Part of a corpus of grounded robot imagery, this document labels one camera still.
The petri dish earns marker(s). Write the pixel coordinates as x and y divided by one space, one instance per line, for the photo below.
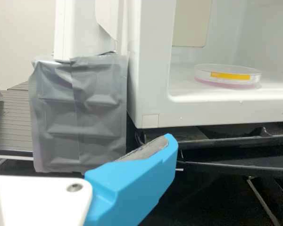
226 76

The white incubator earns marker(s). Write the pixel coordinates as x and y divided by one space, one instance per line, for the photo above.
151 70

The white pipette stand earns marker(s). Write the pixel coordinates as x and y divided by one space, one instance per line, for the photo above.
85 106

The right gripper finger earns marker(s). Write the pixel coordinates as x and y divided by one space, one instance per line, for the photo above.
132 188

